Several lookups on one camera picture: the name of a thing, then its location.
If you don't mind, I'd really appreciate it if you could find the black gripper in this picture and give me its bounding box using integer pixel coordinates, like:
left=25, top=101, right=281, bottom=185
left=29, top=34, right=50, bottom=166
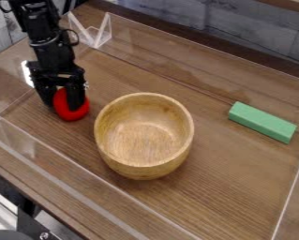
left=26, top=34, right=85, bottom=112

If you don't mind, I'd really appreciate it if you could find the red plush fruit green leaf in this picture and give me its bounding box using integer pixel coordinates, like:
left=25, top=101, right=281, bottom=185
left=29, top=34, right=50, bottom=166
left=51, top=88, right=89, bottom=122

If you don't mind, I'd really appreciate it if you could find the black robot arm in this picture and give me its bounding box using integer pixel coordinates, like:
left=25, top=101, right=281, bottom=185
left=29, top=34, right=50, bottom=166
left=0, top=0, right=86, bottom=112

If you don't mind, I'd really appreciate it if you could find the wooden bowl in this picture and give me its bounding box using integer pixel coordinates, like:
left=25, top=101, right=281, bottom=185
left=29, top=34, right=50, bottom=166
left=93, top=92, right=193, bottom=180

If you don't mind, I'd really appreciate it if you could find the green rectangular block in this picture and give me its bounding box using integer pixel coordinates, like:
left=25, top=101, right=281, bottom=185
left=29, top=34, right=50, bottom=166
left=228, top=101, right=296, bottom=144

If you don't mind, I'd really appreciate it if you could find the clear acrylic tray enclosure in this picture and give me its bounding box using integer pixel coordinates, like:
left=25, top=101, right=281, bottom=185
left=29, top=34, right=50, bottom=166
left=0, top=7, right=299, bottom=240

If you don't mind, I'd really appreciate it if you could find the black camera mount with cable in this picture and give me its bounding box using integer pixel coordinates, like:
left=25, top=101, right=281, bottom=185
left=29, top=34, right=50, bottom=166
left=0, top=205, right=73, bottom=240

